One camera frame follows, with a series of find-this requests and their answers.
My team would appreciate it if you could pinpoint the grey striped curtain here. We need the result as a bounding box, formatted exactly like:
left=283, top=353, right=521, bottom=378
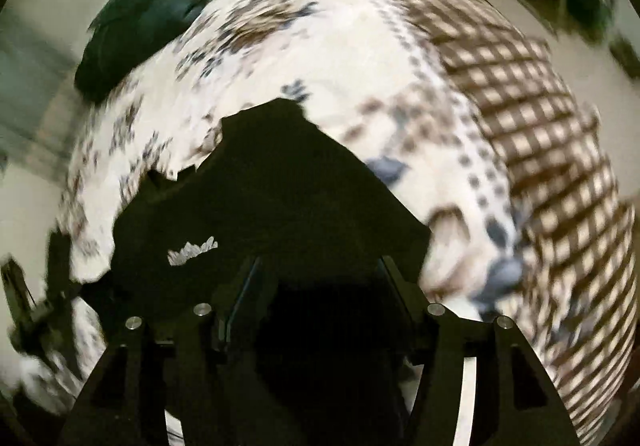
left=0, top=33, right=88, bottom=159

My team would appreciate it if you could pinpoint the floral quilt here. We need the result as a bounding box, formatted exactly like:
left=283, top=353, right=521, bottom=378
left=10, top=0, right=531, bottom=446

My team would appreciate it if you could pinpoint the black lion print sweater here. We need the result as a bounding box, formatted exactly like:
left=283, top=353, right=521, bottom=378
left=80, top=98, right=433, bottom=446

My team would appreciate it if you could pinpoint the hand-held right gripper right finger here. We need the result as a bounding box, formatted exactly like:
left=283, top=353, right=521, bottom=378
left=381, top=255, right=581, bottom=446

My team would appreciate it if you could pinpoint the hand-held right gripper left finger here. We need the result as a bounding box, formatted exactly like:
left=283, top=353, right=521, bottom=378
left=75, top=256, right=263, bottom=446

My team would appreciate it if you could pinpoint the brown plaid bed sheet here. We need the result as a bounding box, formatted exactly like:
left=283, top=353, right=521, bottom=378
left=320, top=0, right=636, bottom=446

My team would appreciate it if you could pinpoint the dark green duvet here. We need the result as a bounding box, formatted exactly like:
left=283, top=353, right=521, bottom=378
left=74, top=0, right=226, bottom=104

